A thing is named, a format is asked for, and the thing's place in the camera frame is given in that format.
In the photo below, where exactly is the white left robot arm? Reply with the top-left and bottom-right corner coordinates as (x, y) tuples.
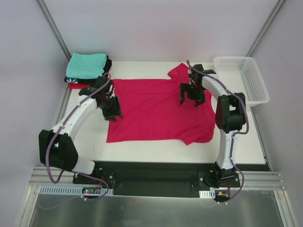
(38, 73), (123, 184)

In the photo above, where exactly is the white cable duct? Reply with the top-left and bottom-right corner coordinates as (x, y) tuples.
(40, 186), (114, 196)
(199, 189), (215, 199)

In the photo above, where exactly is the aluminium corner post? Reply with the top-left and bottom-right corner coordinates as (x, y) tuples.
(36, 0), (71, 61)
(246, 0), (288, 57)

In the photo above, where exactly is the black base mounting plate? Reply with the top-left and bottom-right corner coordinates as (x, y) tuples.
(72, 160), (246, 197)

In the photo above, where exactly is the left white cable duct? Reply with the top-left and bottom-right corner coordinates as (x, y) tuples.
(40, 186), (114, 196)

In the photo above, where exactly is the teal folded t shirt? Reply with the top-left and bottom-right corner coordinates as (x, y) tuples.
(66, 52), (107, 79)

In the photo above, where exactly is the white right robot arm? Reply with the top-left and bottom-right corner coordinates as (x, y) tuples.
(180, 61), (249, 188)

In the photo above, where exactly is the pink t shirt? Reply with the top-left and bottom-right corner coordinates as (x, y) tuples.
(107, 63), (215, 145)

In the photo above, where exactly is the aluminium frame rail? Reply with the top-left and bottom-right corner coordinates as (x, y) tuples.
(29, 166), (286, 191)

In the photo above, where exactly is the white plastic laundry basket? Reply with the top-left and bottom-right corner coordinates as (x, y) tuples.
(214, 56), (270, 107)

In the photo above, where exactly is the right aluminium corner post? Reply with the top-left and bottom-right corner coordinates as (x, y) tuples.
(246, 0), (288, 57)

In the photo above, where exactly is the right white cable duct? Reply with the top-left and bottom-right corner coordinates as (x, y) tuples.
(199, 189), (215, 199)

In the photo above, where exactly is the left aluminium corner post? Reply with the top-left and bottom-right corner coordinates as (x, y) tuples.
(36, 0), (71, 61)

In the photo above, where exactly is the red folded t shirt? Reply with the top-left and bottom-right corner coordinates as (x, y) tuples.
(68, 83), (91, 89)

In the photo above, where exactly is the black folded t shirt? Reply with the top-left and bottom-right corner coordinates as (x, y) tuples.
(64, 53), (112, 85)

